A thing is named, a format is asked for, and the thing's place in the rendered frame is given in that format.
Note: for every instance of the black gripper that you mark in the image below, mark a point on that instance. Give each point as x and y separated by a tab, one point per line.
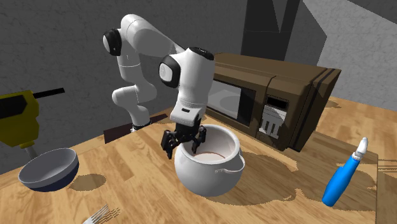
187	131

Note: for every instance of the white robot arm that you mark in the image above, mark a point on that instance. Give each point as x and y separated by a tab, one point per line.
192	83

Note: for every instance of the white round pot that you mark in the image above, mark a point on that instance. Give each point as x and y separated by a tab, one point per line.
207	176

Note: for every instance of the dark brown robot stand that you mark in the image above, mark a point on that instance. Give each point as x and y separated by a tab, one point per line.
118	132

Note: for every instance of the silver fork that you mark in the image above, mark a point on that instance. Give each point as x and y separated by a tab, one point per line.
96	215

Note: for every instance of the brown microwave oven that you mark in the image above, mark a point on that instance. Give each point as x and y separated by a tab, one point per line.
288	86

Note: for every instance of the grey bowl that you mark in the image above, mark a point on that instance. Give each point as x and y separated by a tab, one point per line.
46	169

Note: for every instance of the blue spray bottle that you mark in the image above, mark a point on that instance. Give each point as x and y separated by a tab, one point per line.
339	180

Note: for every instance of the yellow power drill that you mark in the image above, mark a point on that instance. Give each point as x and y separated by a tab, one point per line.
18	124

